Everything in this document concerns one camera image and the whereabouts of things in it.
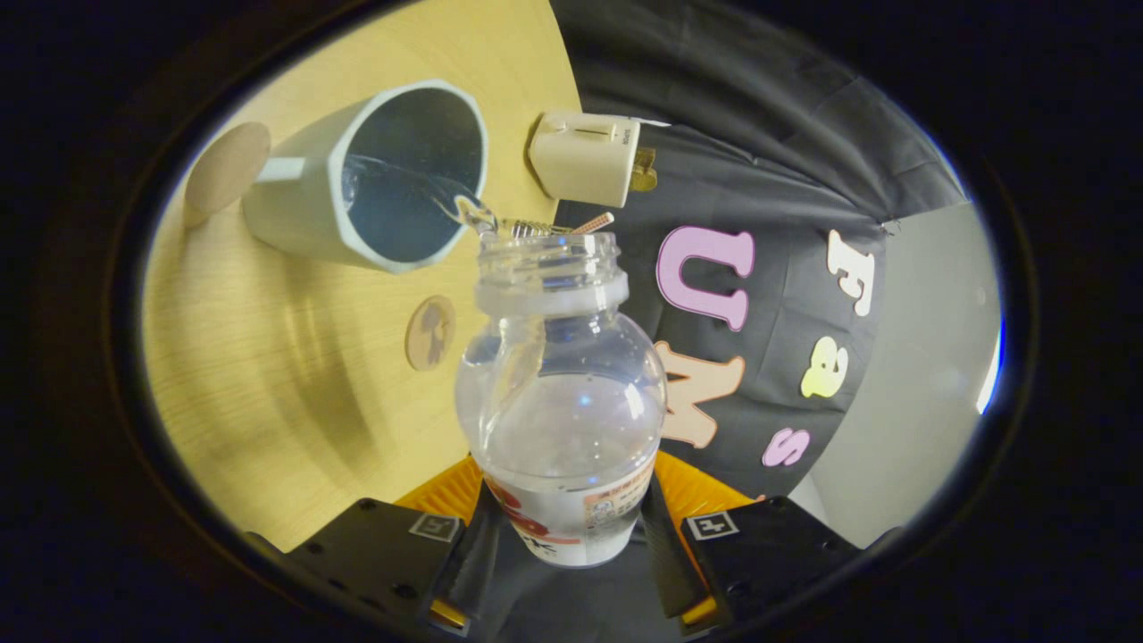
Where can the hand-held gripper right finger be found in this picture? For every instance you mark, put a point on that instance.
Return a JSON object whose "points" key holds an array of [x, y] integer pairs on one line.
{"points": [[768, 545]]}

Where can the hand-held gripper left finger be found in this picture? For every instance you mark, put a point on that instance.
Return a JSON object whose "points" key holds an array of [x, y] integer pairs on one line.
{"points": [[384, 545]]}

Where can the round wooden coaster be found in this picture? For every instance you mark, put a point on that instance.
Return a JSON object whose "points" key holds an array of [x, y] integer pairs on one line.
{"points": [[430, 332]]}

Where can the clear juice bottle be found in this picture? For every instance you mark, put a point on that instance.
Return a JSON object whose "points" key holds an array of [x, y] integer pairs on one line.
{"points": [[563, 402]]}

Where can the pale blue cup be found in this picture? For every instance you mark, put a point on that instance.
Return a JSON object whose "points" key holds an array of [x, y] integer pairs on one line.
{"points": [[304, 205]]}

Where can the wooden table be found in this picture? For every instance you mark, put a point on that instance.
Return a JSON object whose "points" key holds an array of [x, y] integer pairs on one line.
{"points": [[268, 357]]}

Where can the pink striped straw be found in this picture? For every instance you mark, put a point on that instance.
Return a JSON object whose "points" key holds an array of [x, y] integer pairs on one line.
{"points": [[594, 223]]}

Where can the toast slices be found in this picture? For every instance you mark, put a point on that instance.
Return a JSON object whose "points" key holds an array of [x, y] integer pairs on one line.
{"points": [[645, 170]]}

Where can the black backdrop cloth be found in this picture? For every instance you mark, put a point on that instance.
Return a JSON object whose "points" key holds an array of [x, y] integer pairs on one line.
{"points": [[759, 134]]}

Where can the white toaster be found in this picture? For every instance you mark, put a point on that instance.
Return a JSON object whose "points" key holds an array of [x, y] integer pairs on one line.
{"points": [[580, 161]]}

